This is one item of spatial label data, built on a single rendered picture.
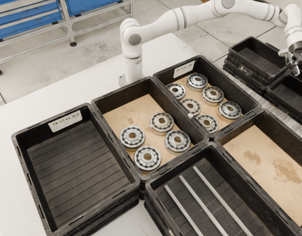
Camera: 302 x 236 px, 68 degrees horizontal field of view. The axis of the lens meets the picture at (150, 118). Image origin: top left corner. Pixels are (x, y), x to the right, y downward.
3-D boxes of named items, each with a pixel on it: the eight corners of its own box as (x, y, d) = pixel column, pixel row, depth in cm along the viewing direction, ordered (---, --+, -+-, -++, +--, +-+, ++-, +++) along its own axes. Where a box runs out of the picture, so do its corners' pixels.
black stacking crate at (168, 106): (93, 118, 100) (89, 101, 91) (149, 93, 111) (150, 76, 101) (142, 194, 81) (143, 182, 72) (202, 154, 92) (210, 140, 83)
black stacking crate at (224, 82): (150, 92, 111) (151, 75, 102) (195, 72, 122) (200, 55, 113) (203, 154, 92) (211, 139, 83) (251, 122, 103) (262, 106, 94)
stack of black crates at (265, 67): (212, 89, 209) (228, 47, 173) (232, 76, 221) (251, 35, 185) (247, 116, 191) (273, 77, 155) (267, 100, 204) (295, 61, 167)
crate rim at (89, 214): (12, 137, 81) (9, 134, 79) (89, 104, 92) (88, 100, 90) (51, 242, 62) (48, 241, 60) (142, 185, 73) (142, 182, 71)
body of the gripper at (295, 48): (294, 38, 93) (300, 57, 90) (313, 39, 94) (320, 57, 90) (283, 50, 100) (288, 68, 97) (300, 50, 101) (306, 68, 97)
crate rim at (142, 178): (89, 104, 92) (88, 100, 90) (150, 78, 103) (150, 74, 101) (142, 185, 73) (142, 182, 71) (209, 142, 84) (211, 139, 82)
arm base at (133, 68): (122, 77, 123) (119, 51, 109) (137, 71, 125) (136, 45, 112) (130, 87, 118) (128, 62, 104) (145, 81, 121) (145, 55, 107)
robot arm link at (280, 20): (284, 20, 110) (259, 16, 108) (298, 5, 102) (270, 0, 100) (287, 32, 107) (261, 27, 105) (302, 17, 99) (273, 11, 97)
